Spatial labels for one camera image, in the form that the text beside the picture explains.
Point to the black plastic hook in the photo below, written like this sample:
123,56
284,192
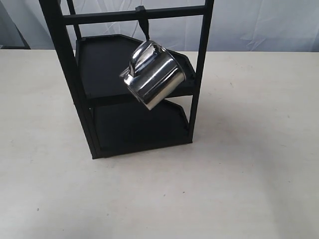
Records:
143,20

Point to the black two-tier rack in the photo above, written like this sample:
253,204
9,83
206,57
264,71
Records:
113,120

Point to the stainless steel mug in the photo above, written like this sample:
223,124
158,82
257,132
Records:
152,74

